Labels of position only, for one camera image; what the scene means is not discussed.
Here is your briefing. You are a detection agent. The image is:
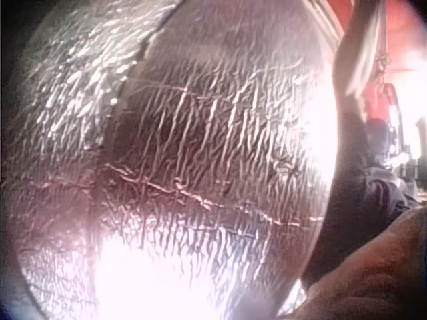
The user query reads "crinkled silver foil sheet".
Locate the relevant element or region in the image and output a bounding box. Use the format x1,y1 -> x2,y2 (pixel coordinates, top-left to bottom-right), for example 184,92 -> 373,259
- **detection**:
16,0 -> 340,320
8,0 -> 179,154

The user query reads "red and black machine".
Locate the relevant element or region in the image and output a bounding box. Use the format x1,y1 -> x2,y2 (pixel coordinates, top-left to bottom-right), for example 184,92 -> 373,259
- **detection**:
365,53 -> 413,159

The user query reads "red panel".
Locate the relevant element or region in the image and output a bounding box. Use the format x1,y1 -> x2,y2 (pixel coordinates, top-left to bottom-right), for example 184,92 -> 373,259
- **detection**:
346,0 -> 427,73

